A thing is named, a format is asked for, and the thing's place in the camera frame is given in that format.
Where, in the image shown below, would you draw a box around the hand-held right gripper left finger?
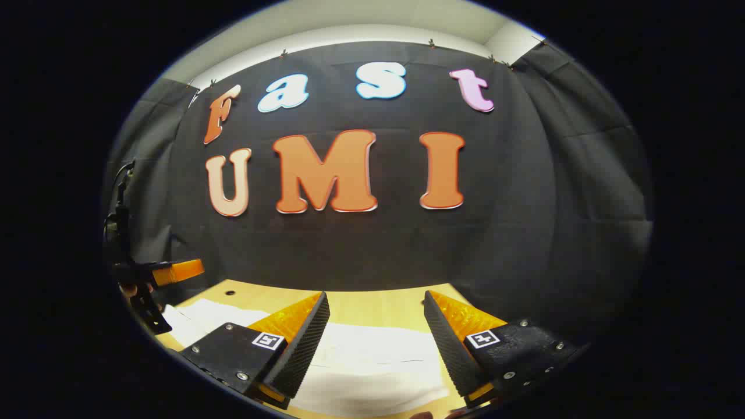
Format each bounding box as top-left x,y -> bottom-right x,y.
179,291 -> 331,411

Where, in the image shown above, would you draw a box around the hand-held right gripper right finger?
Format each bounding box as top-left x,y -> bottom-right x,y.
423,290 -> 591,409

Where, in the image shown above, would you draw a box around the white jeans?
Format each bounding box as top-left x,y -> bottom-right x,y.
157,299 -> 452,417

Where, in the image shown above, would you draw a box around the black backdrop cloth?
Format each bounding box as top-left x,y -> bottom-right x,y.
104,40 -> 654,350

